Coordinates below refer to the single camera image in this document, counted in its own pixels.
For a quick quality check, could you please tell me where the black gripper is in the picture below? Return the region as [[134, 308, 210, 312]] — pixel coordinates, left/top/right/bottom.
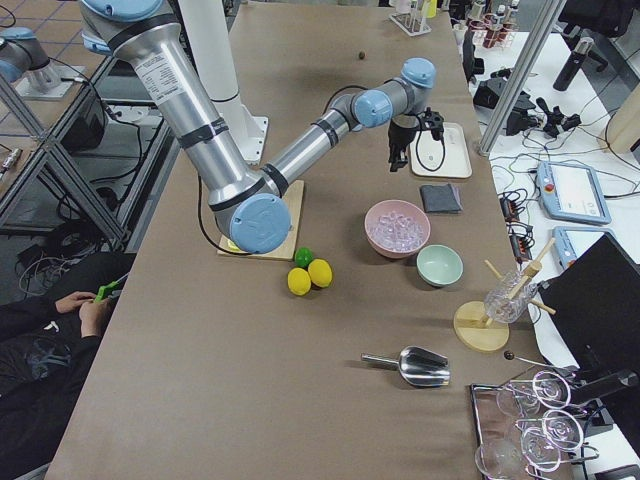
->
[[388, 107, 445, 173]]

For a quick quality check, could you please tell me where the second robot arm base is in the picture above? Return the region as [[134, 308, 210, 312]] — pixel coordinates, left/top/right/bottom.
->
[[1, 27, 84, 101]]

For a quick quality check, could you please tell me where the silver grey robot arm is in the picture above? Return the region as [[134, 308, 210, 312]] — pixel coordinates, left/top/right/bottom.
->
[[80, 1, 436, 254]]

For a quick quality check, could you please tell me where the pile of clear ice cubes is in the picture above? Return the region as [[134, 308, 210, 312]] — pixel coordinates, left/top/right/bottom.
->
[[367, 211, 427, 253]]

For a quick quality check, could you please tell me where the steel ice scoop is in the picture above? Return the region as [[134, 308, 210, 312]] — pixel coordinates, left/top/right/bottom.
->
[[360, 346, 451, 388]]

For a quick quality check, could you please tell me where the cream rabbit tray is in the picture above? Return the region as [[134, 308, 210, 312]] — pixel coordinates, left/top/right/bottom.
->
[[410, 122, 472, 179]]

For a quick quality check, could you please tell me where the grey folded cloth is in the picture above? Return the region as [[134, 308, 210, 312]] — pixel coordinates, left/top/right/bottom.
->
[[420, 183, 463, 214]]

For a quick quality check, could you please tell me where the pink bowl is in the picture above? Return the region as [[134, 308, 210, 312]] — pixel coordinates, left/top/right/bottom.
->
[[364, 199, 431, 259]]

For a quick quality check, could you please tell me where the wooden cutting board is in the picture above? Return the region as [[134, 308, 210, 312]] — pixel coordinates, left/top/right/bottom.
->
[[220, 180, 304, 260]]

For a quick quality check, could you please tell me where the mint green bowl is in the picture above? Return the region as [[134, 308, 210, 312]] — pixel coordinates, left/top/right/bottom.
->
[[416, 244, 464, 287]]

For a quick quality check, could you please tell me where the green lime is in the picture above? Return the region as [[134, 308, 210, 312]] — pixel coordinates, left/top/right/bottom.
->
[[294, 247, 315, 269]]

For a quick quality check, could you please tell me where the whole lemon far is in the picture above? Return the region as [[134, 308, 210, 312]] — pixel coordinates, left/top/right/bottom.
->
[[307, 258, 333, 288]]

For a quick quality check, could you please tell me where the whole lemon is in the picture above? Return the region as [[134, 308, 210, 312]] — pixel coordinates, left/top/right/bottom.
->
[[307, 258, 333, 288], [287, 267, 311, 296]]

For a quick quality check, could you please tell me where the white test tube rack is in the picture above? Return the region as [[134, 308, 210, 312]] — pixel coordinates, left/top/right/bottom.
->
[[389, 0, 432, 37]]

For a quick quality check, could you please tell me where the whole lemon near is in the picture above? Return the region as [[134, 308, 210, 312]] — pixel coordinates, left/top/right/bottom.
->
[[287, 267, 311, 296]]

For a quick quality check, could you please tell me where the blue teach pendant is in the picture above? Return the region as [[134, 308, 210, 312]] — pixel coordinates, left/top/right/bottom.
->
[[536, 161, 611, 225], [551, 226, 615, 270]]

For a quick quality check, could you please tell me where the clear crystal glass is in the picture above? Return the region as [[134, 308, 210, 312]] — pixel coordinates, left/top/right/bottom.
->
[[484, 271, 536, 324]]

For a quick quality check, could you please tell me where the wooden glass drying rack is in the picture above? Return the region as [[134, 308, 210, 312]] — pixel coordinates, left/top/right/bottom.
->
[[453, 238, 556, 353]]

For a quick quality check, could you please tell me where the black thermos bottle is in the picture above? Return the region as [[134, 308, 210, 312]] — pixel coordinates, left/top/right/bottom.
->
[[552, 37, 594, 91]]

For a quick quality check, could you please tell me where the black monitor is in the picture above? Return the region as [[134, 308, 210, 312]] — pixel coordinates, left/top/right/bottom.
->
[[540, 233, 639, 374]]

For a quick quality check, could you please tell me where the tray of wine glasses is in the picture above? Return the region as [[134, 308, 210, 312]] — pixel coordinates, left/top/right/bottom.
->
[[469, 367, 600, 479]]

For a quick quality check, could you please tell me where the green handheld tool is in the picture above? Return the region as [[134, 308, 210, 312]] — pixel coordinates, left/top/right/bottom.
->
[[94, 273, 129, 302]]

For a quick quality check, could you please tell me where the seated person in black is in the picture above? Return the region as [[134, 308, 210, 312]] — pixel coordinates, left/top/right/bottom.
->
[[1, 252, 135, 479]]

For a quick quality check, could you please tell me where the aluminium frame post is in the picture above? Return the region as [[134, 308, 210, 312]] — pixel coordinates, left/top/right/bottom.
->
[[478, 0, 566, 158]]

